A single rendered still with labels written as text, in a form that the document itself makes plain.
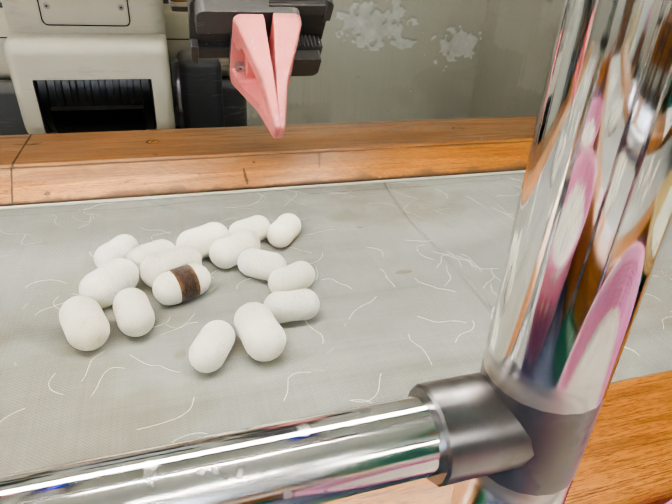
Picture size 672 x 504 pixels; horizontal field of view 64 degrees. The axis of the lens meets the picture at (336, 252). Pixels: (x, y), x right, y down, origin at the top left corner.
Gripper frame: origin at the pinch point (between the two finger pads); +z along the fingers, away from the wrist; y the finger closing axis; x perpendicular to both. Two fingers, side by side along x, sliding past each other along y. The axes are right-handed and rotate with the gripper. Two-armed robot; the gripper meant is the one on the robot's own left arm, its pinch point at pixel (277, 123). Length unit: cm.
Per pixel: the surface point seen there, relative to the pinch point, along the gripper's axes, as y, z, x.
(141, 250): -9.7, 8.2, 0.8
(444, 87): 119, -121, 160
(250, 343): -4.6, 16.1, -5.7
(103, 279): -11.6, 10.6, -1.7
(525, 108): 134, -89, 132
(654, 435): 9.4, 23.4, -13.2
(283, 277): -1.8, 11.9, -2.2
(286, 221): -0.2, 6.6, 2.1
